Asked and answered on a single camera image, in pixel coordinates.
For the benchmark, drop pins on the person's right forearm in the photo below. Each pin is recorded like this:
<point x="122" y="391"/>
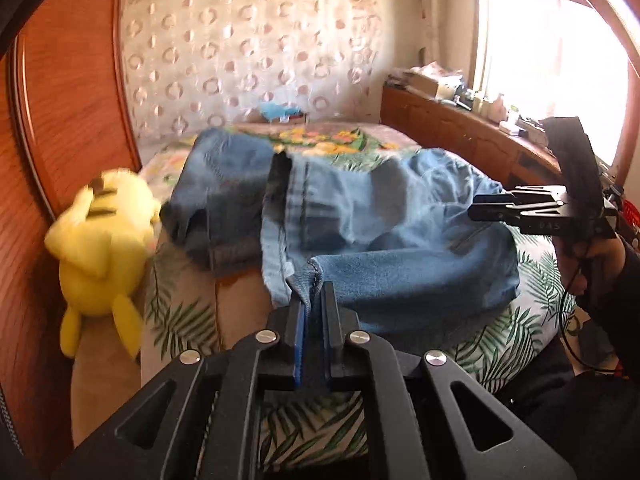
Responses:
<point x="625" y="300"/>

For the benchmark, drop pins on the white bottle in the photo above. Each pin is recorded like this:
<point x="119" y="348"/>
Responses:
<point x="480" y="104"/>

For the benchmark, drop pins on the person's dark clothing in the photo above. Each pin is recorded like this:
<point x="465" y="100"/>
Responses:
<point x="575" y="420"/>

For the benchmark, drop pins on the tan bed mattress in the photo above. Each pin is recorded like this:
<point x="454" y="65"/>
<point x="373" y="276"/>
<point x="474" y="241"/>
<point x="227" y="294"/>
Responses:
<point x="110" y="390"/>

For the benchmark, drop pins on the wooden framed window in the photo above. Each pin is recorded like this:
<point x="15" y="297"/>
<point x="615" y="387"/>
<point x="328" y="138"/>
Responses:
<point x="550" y="50"/>

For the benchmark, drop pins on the long wooden cabinet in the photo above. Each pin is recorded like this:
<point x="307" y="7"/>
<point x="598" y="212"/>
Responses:
<point x="450" y="130"/>

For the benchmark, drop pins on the brown cardboard box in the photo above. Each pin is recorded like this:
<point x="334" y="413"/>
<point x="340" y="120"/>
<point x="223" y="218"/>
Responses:
<point x="427" y="87"/>

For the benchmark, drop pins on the blue denim pants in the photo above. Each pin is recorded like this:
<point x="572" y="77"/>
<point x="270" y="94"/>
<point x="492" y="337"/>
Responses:
<point x="400" y="270"/>

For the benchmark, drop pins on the white tissue box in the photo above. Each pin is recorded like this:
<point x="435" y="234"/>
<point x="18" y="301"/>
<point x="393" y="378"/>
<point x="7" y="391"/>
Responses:
<point x="511" y="126"/>

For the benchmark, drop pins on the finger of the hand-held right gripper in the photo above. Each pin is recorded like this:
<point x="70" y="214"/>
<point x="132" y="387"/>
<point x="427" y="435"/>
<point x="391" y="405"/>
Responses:
<point x="515" y="205"/>
<point x="575" y="165"/>

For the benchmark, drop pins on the beige window curtain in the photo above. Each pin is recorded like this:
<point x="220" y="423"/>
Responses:
<point x="440" y="10"/>

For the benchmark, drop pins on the leaf print bed sheet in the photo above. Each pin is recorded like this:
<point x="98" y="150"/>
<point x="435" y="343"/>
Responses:
<point x="500" y="330"/>

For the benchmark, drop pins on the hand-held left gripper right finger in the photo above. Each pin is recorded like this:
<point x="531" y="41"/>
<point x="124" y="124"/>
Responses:
<point x="330" y="330"/>

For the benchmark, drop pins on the sheer circle-patterned curtain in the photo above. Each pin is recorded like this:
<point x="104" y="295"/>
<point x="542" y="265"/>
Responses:
<point x="225" y="60"/>

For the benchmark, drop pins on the wooden slatted headboard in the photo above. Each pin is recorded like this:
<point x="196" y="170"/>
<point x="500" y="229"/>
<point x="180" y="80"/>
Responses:
<point x="65" y="85"/>

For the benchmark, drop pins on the yellow plush toy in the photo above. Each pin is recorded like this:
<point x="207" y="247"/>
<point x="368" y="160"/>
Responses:
<point x="100" y="250"/>

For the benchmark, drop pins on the person's right hand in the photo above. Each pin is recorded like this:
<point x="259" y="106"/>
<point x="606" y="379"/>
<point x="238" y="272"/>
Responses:
<point x="607" y="257"/>

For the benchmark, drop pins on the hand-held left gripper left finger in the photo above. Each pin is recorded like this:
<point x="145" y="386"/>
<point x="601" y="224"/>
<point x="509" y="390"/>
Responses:
<point x="299" y="340"/>

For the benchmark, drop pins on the white floral wrapping paper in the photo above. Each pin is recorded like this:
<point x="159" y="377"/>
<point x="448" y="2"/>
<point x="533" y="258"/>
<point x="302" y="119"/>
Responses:
<point x="437" y="71"/>

